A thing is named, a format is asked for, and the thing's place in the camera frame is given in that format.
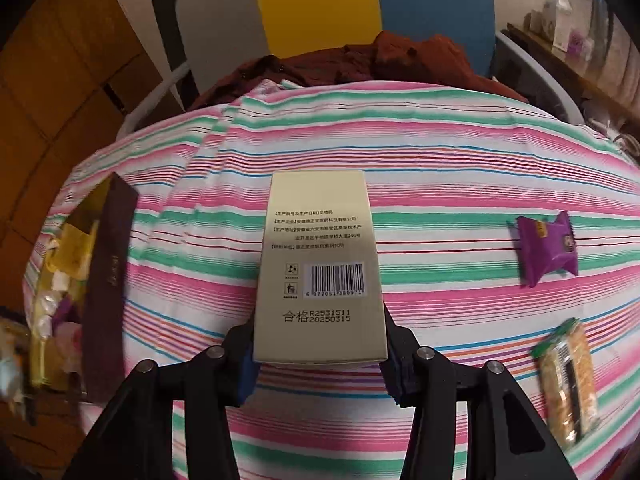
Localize white bed frame rail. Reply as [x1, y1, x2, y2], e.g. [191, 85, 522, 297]
[116, 62, 190, 141]

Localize wooden side desk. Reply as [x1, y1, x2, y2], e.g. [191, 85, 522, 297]
[504, 23, 639, 132]

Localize black rolled mat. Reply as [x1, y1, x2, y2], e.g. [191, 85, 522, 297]
[151, 0, 200, 108]

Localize orange wooden wardrobe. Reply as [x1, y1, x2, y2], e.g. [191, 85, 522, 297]
[1, 0, 162, 313]

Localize purple snack packet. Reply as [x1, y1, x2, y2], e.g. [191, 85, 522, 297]
[509, 210, 579, 287]

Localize white box on desk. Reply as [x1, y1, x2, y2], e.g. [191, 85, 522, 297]
[541, 0, 573, 52]

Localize purple item on desk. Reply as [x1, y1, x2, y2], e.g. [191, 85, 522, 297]
[566, 29, 594, 62]

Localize gold metal tin box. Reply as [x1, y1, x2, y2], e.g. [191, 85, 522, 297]
[29, 172, 138, 404]

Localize dark red blanket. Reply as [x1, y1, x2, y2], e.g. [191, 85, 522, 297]
[191, 30, 527, 110]

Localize grey yellow blue headboard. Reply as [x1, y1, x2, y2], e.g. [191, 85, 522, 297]
[176, 0, 496, 91]

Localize beige cardboard box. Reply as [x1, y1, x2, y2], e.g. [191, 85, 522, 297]
[254, 170, 387, 366]

